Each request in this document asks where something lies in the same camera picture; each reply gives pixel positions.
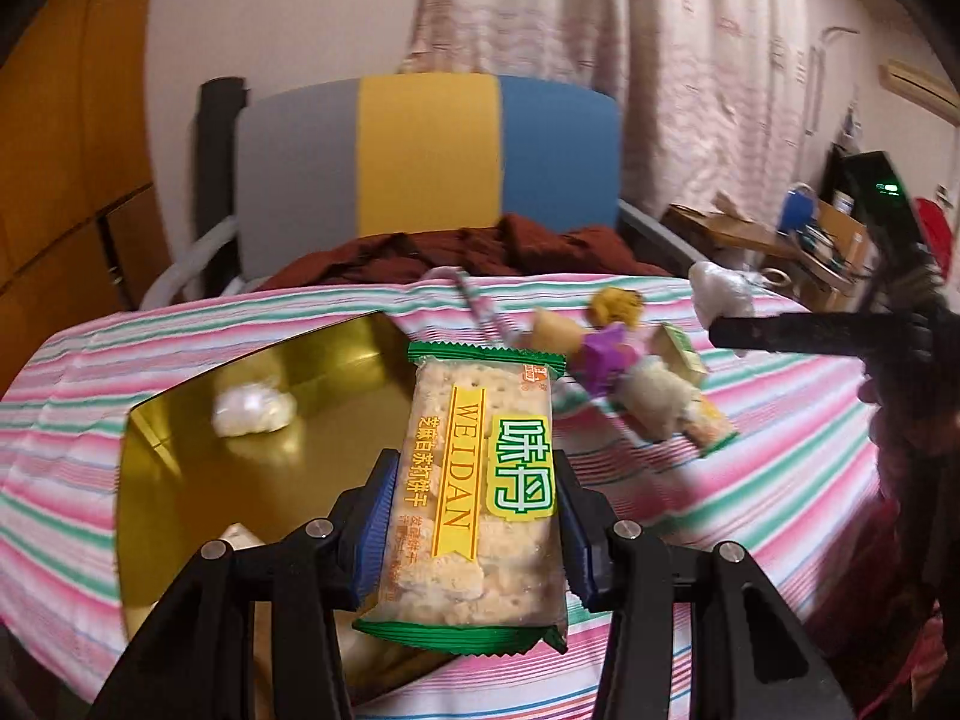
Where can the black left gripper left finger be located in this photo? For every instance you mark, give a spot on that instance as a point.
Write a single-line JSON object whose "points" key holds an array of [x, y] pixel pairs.
{"points": [[329, 565]]}

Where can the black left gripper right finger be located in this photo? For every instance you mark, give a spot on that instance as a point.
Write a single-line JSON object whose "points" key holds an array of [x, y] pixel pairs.
{"points": [[612, 564]]}

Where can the green cracker packet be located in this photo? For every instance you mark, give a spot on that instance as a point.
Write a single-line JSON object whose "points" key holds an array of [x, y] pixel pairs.
{"points": [[472, 563], [706, 426]]}

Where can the beige sock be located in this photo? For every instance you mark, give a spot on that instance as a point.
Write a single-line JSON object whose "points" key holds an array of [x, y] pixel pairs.
{"points": [[654, 397]]}

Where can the clear plastic bag bundle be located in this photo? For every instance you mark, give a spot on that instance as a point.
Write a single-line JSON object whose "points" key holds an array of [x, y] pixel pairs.
{"points": [[252, 408]]}

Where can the small white plastic bundle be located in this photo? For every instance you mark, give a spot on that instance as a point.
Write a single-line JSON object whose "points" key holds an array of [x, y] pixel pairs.
{"points": [[719, 293]]}

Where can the purple snack packet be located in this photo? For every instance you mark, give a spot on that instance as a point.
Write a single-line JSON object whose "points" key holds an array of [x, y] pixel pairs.
{"points": [[605, 355]]}

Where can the green white small box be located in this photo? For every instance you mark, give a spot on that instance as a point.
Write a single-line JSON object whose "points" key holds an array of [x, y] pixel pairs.
{"points": [[676, 351]]}

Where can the gold metal tin tray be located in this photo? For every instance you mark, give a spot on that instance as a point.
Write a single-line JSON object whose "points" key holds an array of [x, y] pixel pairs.
{"points": [[201, 519]]}

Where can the striped pink green tablecloth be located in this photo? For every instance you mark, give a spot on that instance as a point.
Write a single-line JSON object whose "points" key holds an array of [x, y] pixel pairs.
{"points": [[790, 488]]}

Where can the tan bread plush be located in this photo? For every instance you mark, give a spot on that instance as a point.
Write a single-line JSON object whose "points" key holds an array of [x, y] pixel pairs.
{"points": [[553, 333]]}

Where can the yellow spotted plush toy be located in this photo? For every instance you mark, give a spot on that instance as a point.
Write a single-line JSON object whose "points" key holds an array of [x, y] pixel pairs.
{"points": [[615, 305]]}

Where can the dark red cloth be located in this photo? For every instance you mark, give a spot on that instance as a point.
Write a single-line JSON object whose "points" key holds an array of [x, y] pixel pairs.
{"points": [[513, 247]]}

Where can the pink patterned curtain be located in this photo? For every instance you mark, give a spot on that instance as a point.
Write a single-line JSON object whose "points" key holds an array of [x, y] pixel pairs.
{"points": [[712, 92]]}

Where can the grey yellow blue chair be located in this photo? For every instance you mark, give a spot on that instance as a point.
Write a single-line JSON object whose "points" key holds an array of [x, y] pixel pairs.
{"points": [[319, 166]]}

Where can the wall air conditioner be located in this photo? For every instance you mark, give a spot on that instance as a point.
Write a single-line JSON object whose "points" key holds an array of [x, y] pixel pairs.
{"points": [[921, 88]]}

